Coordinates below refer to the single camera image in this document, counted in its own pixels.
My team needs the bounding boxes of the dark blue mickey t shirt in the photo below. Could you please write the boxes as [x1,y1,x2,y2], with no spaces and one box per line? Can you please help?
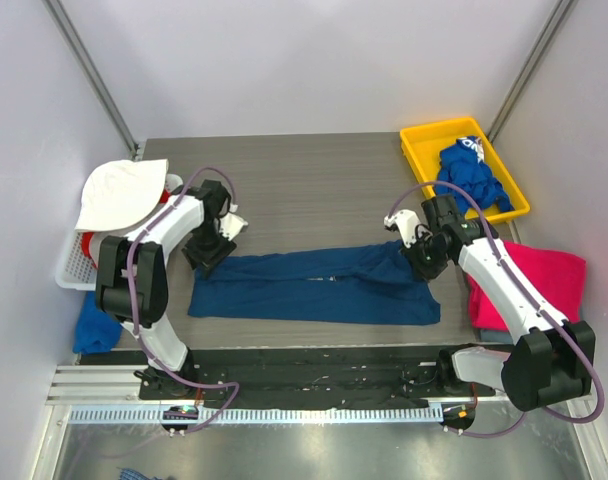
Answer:
[188,241,441,326]

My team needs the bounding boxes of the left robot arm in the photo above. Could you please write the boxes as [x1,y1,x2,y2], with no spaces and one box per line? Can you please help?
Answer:
[94,179,246,399]

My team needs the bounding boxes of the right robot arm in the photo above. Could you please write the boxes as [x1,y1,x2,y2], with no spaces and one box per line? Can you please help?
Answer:
[384,195,605,422]

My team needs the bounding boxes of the royal blue t shirt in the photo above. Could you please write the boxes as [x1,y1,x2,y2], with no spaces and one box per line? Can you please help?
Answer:
[437,136,513,213]

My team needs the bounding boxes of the yellow plastic tray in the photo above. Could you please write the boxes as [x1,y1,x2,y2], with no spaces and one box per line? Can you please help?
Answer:
[400,117,530,223]

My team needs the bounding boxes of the white t shirt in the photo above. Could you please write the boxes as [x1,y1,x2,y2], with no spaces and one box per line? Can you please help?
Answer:
[75,159,168,232]

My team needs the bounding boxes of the grey folded t shirt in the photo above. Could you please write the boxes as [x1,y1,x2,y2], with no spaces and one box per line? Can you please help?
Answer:
[478,329,513,345]

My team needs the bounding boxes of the pink folded t shirt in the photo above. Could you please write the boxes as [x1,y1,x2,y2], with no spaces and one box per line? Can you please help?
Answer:
[467,242,587,332]

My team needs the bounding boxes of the red t shirt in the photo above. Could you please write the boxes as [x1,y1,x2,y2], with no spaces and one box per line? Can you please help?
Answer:
[80,188,171,265]

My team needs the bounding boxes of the white plastic laundry basket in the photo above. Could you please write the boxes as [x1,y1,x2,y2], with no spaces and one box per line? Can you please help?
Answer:
[55,174,183,291]

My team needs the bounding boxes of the blue folded t shirt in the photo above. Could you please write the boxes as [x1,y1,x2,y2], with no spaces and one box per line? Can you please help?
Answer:
[72,291,122,355]

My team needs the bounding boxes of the checkered cloth bottom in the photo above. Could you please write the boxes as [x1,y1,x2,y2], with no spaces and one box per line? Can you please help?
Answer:
[118,467,164,480]

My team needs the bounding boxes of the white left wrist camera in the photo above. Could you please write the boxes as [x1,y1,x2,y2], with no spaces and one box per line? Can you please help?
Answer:
[218,203,248,241]

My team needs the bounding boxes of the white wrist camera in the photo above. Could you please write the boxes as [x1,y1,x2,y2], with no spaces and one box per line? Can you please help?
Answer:
[218,203,248,241]
[383,209,421,248]

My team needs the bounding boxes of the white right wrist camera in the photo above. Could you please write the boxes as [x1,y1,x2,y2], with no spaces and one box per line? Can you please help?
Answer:
[383,209,421,248]

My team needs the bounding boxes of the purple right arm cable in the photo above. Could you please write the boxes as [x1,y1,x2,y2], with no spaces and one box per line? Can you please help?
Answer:
[386,181,608,439]

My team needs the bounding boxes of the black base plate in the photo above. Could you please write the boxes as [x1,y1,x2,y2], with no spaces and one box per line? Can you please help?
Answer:
[138,347,498,409]

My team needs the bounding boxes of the slotted cable duct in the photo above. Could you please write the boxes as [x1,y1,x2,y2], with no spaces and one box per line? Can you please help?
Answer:
[68,404,443,426]

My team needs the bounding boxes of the aluminium frame post right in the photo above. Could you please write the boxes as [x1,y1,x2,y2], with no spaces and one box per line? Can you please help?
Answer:
[486,0,578,143]

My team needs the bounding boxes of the aluminium frame post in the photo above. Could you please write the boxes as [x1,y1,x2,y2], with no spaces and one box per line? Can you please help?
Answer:
[43,0,139,159]
[486,0,578,143]

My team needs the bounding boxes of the aluminium frame post left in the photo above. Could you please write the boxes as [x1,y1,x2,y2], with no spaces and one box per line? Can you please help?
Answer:
[43,0,139,159]

